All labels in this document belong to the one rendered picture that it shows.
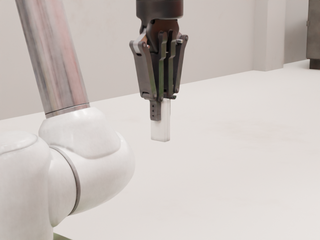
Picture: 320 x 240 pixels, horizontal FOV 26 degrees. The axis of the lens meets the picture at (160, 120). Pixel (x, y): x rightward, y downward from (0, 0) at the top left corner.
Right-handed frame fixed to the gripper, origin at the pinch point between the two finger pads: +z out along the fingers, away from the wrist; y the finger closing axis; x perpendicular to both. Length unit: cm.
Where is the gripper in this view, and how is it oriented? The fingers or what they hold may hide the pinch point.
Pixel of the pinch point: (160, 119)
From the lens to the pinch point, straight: 113.3
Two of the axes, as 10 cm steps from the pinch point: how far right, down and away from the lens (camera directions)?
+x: 8.0, 1.3, -5.9
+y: -6.0, 1.8, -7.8
